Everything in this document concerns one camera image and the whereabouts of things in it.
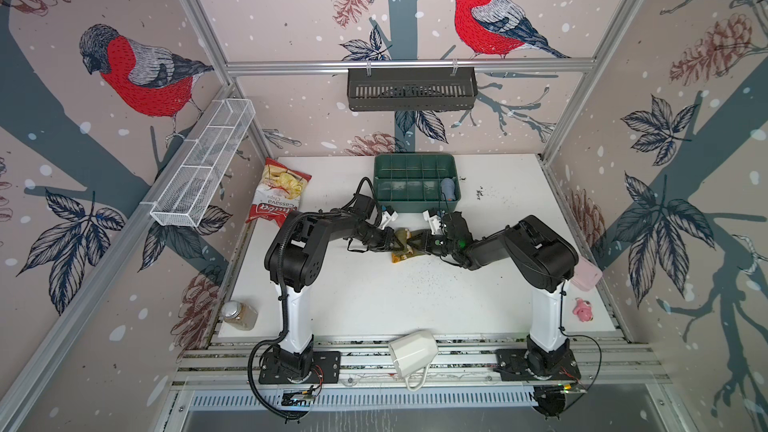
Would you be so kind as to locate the glass jar with lid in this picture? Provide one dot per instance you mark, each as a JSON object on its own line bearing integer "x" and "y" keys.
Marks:
{"x": 239, "y": 315}

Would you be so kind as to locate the white wire mesh basket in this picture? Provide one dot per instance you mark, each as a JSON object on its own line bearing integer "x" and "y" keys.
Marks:
{"x": 191, "y": 190}

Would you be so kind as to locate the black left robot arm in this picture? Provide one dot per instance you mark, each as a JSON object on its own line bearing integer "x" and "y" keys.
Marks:
{"x": 295, "y": 260}

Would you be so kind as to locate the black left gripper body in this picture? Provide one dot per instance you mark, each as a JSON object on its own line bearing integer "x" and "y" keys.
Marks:
{"x": 376, "y": 239}

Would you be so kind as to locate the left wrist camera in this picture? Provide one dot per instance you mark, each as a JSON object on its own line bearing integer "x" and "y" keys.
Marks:
{"x": 369, "y": 209}

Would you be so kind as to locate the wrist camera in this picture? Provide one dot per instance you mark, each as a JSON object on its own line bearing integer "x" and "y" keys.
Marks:
{"x": 434, "y": 218}
{"x": 369, "y": 209}

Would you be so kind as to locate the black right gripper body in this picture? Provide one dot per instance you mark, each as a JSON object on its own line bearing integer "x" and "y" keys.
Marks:
{"x": 439, "y": 243}

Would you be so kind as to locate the grey rolled item in tray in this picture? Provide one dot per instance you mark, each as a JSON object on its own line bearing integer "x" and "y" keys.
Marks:
{"x": 448, "y": 189}

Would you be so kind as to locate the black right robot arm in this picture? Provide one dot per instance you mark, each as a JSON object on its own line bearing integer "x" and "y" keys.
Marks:
{"x": 544, "y": 259}

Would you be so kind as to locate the white overhead camera box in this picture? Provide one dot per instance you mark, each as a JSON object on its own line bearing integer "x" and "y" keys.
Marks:
{"x": 413, "y": 352}

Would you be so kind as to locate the green compartment tray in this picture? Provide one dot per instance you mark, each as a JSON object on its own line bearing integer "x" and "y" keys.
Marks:
{"x": 410, "y": 182}

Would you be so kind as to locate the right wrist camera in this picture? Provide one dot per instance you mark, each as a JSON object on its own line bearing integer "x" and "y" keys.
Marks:
{"x": 434, "y": 218}

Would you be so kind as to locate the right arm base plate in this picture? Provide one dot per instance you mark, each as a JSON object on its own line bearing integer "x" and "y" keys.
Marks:
{"x": 522, "y": 365}

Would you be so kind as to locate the olive yellow sock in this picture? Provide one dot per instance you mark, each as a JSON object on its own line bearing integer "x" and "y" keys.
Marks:
{"x": 411, "y": 244}

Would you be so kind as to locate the pink pig toy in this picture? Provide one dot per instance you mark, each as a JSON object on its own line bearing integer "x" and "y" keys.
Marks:
{"x": 583, "y": 310}

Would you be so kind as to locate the black hanging basket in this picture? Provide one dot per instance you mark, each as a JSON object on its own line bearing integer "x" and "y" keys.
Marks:
{"x": 411, "y": 89}

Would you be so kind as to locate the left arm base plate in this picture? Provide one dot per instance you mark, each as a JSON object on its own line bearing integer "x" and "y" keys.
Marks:
{"x": 283, "y": 368}

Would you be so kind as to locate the red chips bag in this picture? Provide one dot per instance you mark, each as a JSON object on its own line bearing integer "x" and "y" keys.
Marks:
{"x": 278, "y": 193}

